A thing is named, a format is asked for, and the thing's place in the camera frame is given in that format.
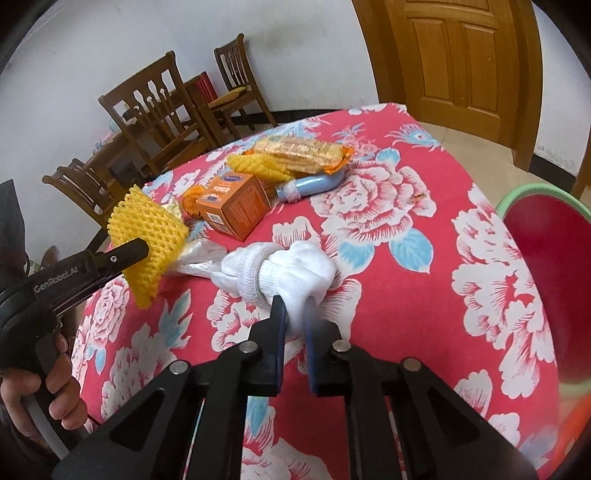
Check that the person's left hand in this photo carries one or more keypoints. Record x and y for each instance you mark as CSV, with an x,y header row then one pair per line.
x,y
62,383

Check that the low wooden chair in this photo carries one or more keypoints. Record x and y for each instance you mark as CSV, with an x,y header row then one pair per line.
x,y
78,184

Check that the blue tube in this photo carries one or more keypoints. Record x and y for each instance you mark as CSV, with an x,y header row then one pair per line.
x,y
314,184

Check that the orange cracker packet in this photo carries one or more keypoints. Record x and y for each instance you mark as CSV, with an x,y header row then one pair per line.
x,y
300,150

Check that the yellow foam fruit net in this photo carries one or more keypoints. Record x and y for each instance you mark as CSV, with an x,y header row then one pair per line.
x,y
147,221
258,166

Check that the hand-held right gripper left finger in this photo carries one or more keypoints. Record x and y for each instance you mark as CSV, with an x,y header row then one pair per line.
x,y
276,332

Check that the yellow seat cushion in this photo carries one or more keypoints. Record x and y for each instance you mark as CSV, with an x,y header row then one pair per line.
x,y
231,97

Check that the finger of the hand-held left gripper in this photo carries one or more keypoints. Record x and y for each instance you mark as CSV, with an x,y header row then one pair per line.
x,y
122,257

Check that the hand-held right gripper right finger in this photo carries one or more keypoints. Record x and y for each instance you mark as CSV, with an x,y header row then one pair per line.
x,y
314,355

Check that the red box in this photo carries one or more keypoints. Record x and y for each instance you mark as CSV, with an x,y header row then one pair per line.
x,y
205,87

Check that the closed wooden door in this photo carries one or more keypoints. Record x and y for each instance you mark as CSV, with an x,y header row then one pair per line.
x,y
452,69

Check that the orange cardboard box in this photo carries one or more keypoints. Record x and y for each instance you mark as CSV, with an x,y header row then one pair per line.
x,y
240,207

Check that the wooden chair at left edge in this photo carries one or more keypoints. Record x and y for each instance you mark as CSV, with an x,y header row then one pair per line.
x,y
113,150

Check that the red basin with green rim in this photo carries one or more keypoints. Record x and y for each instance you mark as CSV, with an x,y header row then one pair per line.
x,y
554,258

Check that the large wooden chair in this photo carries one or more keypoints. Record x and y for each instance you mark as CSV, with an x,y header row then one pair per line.
x,y
152,106

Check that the red floral tablecloth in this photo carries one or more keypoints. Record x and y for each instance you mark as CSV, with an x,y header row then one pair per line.
x,y
415,286

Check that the wooden chair with cushion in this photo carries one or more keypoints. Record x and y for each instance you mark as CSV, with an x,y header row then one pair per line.
x,y
235,69

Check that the orange round snack wrapper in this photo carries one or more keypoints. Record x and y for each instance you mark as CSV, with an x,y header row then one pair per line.
x,y
190,205

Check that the clear plastic wrapper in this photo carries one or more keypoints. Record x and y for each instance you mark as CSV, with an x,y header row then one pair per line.
x,y
198,258

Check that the white sock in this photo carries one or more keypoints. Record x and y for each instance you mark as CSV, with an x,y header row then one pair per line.
x,y
286,272

